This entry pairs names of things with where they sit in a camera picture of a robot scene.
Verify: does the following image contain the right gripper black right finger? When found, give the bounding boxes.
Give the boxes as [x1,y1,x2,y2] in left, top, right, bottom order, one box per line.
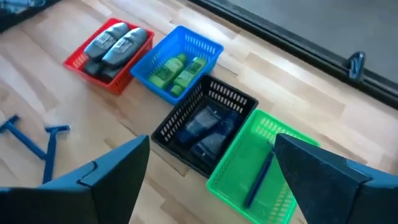
[274,133,398,224]

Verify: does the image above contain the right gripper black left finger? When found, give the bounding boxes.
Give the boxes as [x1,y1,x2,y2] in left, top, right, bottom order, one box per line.
[0,134,151,224]

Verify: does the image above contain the dark blue travel bottle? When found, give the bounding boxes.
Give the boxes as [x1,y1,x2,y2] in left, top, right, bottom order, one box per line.
[190,110,244,163]
[177,105,223,147]

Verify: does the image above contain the gray travel bottle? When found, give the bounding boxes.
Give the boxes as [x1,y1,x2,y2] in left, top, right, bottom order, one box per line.
[99,27,149,83]

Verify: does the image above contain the dark blue translucent cup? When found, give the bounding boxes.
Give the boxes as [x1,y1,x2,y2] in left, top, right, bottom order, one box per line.
[81,21,131,77]

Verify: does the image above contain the blue disposable razor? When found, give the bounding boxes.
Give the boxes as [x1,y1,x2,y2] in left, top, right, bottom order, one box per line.
[0,114,49,161]
[243,141,276,209]
[41,124,71,185]

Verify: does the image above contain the green plastic basket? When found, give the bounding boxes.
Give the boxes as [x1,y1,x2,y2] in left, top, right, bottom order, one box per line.
[206,108,321,224]

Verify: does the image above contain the black plastic basket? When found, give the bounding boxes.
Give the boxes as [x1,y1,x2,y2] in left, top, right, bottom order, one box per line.
[151,73,259,179]

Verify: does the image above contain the red plastic basket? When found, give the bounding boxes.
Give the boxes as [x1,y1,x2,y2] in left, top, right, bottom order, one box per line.
[63,17,155,96]

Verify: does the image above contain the blue plastic basket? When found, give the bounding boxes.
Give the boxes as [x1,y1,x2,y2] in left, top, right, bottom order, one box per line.
[129,25,224,106]

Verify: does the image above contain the blue clamp on rail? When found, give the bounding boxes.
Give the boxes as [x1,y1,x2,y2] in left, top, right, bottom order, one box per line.
[347,50,367,82]

